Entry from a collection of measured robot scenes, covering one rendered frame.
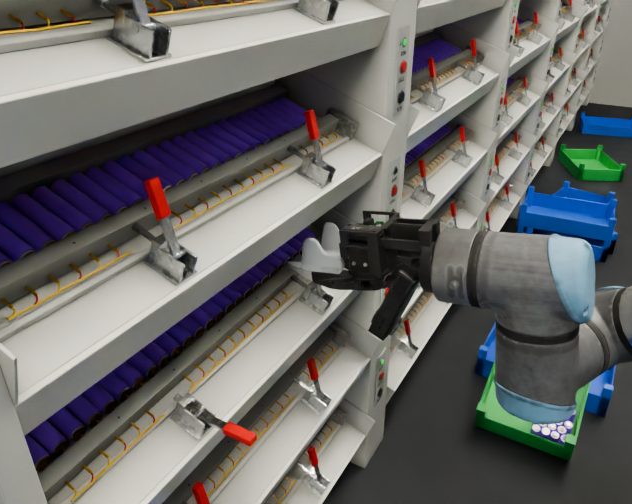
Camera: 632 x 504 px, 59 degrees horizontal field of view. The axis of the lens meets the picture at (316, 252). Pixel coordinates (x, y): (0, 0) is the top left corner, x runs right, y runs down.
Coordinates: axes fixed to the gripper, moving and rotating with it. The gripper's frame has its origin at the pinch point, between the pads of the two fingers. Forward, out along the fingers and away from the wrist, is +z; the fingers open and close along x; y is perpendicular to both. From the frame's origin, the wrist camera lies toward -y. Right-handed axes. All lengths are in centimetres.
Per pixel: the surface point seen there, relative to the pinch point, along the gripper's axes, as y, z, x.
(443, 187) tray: -7, -2, -54
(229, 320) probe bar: -1.6, 2.7, 14.1
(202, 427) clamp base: -5.6, -3.4, 27.6
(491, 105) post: 4, -4, -86
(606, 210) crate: -49, -27, -154
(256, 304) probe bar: -1.9, 2.1, 9.2
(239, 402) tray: -7.5, -2.8, 21.1
